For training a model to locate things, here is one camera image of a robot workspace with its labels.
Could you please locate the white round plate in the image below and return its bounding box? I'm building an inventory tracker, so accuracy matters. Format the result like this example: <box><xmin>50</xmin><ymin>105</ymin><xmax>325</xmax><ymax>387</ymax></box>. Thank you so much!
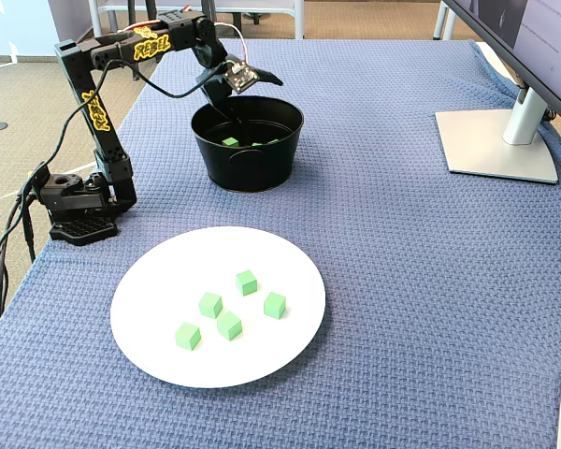
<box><xmin>109</xmin><ymin>225</ymin><xmax>327</xmax><ymax>390</ymax></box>

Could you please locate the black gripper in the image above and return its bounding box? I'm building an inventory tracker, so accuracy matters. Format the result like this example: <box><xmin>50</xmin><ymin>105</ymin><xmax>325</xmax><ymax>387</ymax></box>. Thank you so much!
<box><xmin>194</xmin><ymin>40</ymin><xmax>284</xmax><ymax>128</ymax></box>

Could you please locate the blue woven table cloth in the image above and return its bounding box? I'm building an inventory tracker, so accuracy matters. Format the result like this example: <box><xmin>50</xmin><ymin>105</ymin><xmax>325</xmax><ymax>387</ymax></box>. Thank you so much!
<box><xmin>0</xmin><ymin>36</ymin><xmax>561</xmax><ymax>449</ymax></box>

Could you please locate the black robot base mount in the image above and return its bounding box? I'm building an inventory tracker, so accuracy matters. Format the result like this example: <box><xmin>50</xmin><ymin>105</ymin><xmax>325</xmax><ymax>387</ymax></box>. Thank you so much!
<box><xmin>27</xmin><ymin>161</ymin><xmax>121</xmax><ymax>248</ymax></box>

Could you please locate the black metal bucket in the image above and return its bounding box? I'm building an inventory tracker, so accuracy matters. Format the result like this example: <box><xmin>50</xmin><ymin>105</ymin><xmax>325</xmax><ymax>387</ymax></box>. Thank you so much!
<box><xmin>189</xmin><ymin>94</ymin><xmax>306</xmax><ymax>194</ymax></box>

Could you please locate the thick black cable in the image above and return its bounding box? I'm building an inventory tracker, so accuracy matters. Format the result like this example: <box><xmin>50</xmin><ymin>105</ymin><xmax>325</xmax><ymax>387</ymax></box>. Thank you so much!
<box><xmin>0</xmin><ymin>181</ymin><xmax>34</xmax><ymax>324</ymax></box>

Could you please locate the black camera cable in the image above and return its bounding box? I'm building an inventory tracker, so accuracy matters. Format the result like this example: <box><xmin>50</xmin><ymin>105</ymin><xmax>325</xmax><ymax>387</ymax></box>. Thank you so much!
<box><xmin>25</xmin><ymin>58</ymin><xmax>209</xmax><ymax>191</ymax></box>

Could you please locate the white table leg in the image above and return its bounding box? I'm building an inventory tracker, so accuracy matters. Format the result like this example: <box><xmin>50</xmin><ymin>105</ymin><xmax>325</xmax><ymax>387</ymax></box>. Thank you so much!
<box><xmin>432</xmin><ymin>0</ymin><xmax>457</xmax><ymax>41</ymax></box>

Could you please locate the small camera circuit board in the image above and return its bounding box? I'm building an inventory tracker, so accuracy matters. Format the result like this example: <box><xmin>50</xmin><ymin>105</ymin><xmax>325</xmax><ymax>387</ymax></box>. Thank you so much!
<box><xmin>222</xmin><ymin>60</ymin><xmax>261</xmax><ymax>94</ymax></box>

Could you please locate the thin black plug cable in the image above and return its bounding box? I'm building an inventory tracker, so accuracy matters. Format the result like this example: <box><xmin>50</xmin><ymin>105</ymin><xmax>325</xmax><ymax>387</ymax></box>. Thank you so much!
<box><xmin>18</xmin><ymin>200</ymin><xmax>37</xmax><ymax>264</ymax></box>

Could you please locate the silver computer monitor with stand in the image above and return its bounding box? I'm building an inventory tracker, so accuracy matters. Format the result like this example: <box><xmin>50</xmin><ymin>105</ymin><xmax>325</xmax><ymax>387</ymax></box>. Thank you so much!
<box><xmin>434</xmin><ymin>0</ymin><xmax>561</xmax><ymax>185</ymax></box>

